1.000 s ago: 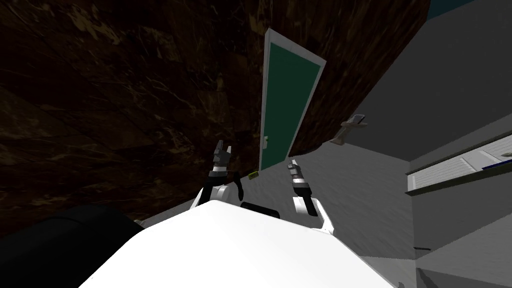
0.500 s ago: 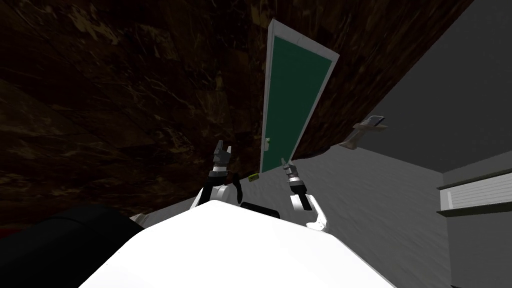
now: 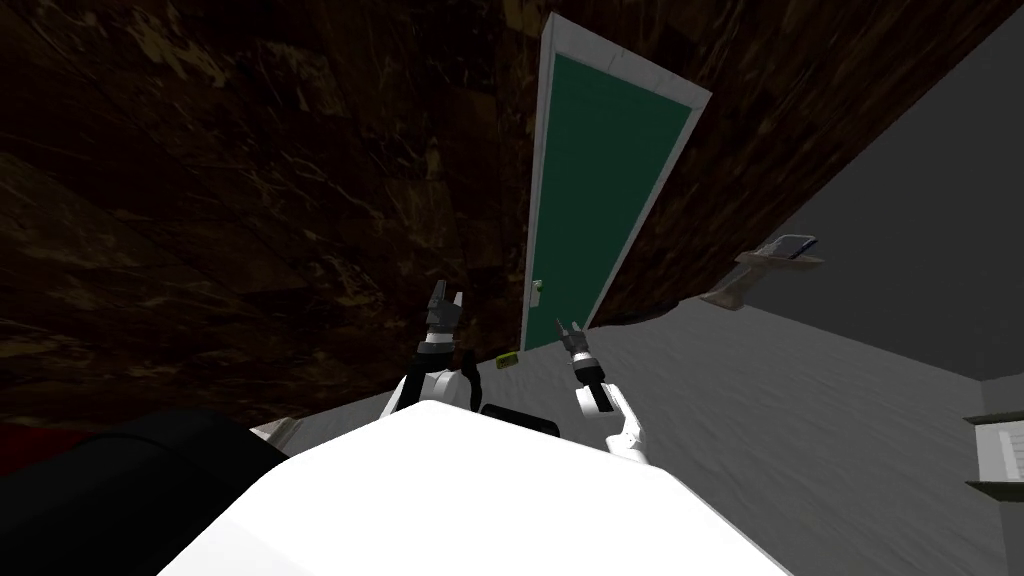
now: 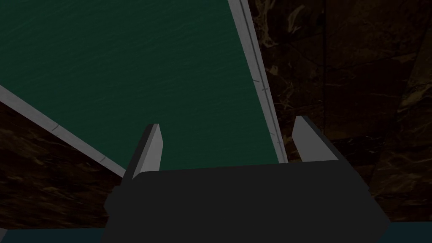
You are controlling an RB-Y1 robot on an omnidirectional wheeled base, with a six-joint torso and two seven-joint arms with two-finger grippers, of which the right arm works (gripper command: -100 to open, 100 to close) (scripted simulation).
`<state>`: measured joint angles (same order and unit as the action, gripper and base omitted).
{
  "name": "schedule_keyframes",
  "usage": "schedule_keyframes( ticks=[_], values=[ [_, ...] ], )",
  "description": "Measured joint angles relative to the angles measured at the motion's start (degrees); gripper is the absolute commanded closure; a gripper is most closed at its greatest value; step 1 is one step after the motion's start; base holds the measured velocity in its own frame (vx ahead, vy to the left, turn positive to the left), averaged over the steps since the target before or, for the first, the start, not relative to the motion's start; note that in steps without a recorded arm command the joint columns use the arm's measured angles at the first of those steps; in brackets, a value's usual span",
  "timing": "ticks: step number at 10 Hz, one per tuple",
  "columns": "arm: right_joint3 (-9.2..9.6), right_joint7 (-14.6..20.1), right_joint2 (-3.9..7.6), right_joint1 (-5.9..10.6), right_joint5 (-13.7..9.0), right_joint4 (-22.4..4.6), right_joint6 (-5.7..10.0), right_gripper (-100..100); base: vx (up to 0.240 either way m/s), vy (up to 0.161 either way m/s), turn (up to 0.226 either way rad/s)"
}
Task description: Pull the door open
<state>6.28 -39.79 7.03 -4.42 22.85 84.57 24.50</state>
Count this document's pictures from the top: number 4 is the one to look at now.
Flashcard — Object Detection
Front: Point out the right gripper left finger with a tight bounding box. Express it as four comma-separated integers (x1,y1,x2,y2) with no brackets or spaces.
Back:
123,123,164,181

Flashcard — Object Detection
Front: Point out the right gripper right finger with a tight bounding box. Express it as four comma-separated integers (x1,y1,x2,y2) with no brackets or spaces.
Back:
291,115,341,163

